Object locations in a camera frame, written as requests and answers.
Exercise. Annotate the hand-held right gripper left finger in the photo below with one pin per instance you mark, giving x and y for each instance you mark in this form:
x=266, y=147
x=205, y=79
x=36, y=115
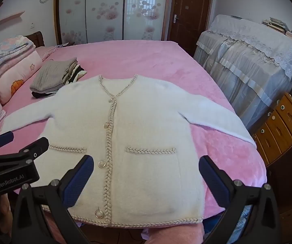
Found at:
x=78, y=183

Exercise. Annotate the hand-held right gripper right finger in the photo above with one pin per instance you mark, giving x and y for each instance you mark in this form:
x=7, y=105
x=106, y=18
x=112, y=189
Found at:
x=214, y=183

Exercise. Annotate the white fuzzy cardigan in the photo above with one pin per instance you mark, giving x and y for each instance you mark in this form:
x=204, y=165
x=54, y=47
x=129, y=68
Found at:
x=148, y=122

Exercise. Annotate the person's jeans leg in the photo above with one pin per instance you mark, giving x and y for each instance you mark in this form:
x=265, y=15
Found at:
x=240, y=221

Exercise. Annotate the black folded garment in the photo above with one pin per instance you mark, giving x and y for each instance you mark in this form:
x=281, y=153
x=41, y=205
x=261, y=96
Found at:
x=39, y=95

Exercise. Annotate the pink shell print pillow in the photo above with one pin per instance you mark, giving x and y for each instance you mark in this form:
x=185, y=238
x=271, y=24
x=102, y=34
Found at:
x=11, y=73

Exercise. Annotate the grey knitted sweater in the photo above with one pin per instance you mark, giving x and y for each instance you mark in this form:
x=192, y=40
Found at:
x=49, y=76

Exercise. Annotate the light green folded garment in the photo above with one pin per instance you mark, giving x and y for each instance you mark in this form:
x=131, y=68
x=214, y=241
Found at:
x=81, y=74

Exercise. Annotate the wooden drawer cabinet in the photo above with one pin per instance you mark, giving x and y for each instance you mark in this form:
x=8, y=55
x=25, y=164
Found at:
x=280, y=127

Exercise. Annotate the floral folded quilt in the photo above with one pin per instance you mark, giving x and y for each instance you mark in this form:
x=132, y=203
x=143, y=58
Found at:
x=8, y=47

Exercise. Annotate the small white packet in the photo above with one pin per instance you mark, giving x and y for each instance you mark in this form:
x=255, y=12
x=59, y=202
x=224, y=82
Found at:
x=62, y=45

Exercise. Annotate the dark wooden headboard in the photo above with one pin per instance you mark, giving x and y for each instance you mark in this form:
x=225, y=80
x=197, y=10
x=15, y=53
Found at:
x=35, y=36

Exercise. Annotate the lace covered furniture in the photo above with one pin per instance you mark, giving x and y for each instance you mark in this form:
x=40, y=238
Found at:
x=250, y=63

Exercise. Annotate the pink bed blanket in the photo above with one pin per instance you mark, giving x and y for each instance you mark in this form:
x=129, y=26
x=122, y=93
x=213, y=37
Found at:
x=161, y=61

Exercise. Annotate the floral sliding door wardrobe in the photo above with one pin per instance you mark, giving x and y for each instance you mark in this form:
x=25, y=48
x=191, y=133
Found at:
x=105, y=5

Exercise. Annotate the brown wooden door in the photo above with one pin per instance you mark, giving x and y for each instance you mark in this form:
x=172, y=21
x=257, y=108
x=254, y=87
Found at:
x=194, y=17

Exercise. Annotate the stack of books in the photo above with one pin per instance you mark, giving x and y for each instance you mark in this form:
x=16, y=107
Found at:
x=278, y=26

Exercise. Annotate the pink wall shelf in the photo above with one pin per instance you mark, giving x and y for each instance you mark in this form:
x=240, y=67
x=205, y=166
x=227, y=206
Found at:
x=10, y=18

